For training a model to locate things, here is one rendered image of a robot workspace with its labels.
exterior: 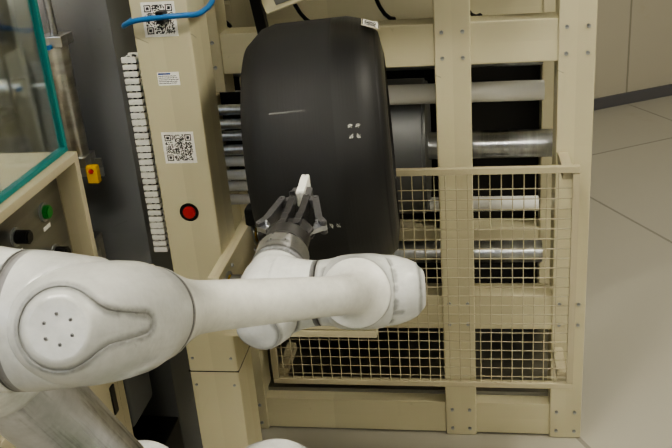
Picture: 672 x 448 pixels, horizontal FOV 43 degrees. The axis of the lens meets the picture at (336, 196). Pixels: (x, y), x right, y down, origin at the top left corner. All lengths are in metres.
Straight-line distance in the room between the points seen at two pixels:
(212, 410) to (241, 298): 1.29
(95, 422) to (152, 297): 0.31
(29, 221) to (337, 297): 0.85
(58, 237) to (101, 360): 1.18
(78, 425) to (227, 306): 0.21
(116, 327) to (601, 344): 2.83
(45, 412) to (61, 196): 1.00
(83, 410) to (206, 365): 1.21
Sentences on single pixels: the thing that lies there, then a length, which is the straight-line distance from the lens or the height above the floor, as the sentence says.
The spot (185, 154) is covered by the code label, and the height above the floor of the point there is 1.20.
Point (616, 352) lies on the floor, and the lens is 3.40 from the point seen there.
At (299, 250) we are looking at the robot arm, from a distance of 1.38.
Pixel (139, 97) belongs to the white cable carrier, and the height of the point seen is 1.34.
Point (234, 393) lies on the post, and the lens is 2.24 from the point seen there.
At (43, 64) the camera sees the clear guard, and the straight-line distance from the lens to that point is 1.84.
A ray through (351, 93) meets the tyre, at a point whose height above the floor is 1.37.
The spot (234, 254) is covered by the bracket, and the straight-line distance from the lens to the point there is 2.06.
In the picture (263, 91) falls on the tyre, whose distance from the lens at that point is 1.73.
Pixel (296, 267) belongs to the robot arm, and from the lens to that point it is 1.29.
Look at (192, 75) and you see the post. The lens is 1.90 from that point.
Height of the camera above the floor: 1.82
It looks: 22 degrees down
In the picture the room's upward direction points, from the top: 5 degrees counter-clockwise
